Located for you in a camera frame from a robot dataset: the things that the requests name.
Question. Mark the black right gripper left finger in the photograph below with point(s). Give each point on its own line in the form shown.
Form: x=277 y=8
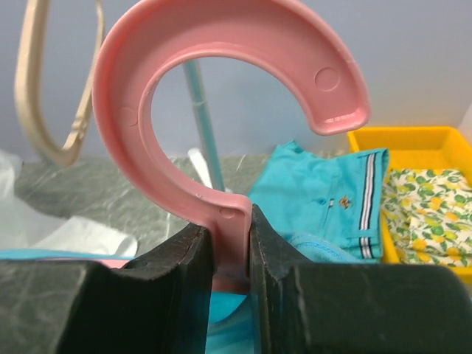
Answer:
x=156 y=303

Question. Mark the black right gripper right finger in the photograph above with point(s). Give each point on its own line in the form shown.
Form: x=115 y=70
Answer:
x=300 y=306

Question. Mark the light blue t shirt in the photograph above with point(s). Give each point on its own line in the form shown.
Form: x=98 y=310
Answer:
x=230 y=328

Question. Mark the folded teal polo shirt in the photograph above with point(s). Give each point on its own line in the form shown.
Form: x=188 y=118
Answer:
x=308 y=198

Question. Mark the white flower print shirt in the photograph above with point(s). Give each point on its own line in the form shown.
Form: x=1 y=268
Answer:
x=28 y=233

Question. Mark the lemon print folded cloth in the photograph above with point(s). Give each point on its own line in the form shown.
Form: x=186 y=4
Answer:
x=428 y=215

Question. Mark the yellow plastic tray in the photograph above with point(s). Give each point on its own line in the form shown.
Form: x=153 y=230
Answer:
x=416 y=148

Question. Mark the metal clothes rack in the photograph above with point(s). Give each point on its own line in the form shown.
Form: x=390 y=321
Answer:
x=204 y=159

